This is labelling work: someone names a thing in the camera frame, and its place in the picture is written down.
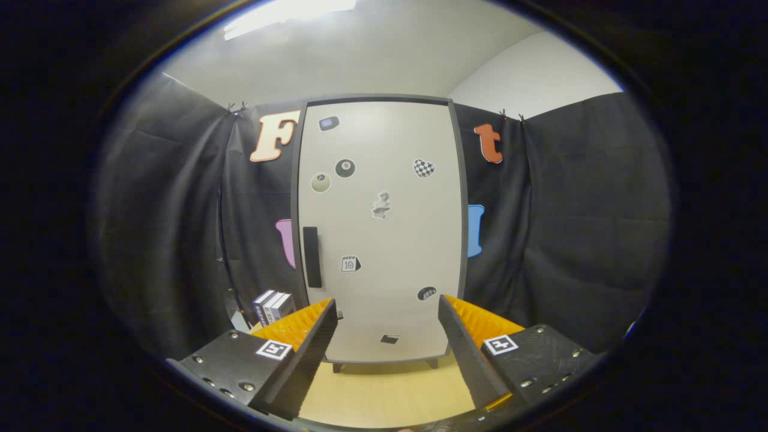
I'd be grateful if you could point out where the black door handle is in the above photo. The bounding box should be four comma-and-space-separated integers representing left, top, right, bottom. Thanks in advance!
302, 226, 323, 289

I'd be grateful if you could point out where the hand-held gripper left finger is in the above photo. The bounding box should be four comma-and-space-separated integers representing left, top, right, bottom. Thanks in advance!
166, 298, 338, 422

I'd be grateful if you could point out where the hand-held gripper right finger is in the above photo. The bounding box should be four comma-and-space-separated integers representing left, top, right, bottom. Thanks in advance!
437, 295, 604, 415

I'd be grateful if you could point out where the grey cabinet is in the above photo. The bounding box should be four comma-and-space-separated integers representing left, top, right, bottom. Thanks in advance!
290, 93, 470, 374

